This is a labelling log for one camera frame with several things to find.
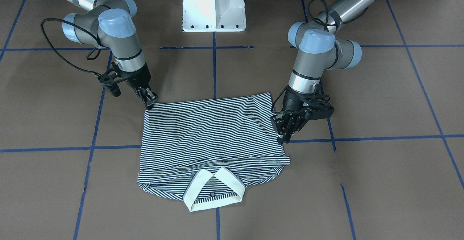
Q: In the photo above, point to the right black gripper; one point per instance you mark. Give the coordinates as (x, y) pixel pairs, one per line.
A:
(140, 78)

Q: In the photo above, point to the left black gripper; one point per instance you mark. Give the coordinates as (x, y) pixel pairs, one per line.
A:
(292, 104)

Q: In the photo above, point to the navy white striped polo shirt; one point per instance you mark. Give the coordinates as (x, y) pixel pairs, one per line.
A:
(206, 153)

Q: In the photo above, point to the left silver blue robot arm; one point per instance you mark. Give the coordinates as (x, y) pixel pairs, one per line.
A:
(318, 50)

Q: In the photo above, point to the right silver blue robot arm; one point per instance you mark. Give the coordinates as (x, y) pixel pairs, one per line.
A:
(108, 24)

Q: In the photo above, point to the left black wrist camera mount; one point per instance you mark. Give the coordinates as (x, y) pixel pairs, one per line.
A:
(317, 107)

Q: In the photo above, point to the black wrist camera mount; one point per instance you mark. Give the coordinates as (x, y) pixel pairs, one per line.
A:
(111, 78)
(317, 107)

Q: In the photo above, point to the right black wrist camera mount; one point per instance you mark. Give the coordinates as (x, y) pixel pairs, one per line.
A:
(111, 78)

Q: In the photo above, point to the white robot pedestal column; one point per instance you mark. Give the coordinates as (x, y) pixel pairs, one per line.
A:
(214, 16)

